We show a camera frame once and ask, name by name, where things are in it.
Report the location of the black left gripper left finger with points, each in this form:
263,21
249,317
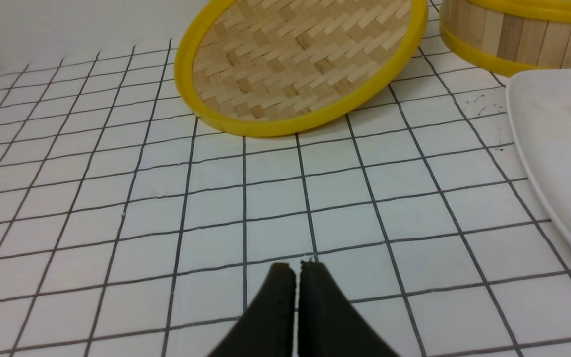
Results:
266,329

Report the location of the bamboo steamer basket yellow rim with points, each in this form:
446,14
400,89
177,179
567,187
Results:
508,36

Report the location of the woven bamboo steamer lid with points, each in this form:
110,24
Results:
264,68

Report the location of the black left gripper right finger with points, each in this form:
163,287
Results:
328,325

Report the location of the white grid tablecloth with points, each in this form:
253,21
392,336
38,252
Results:
128,228

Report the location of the white square plate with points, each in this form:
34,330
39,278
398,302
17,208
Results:
538,105

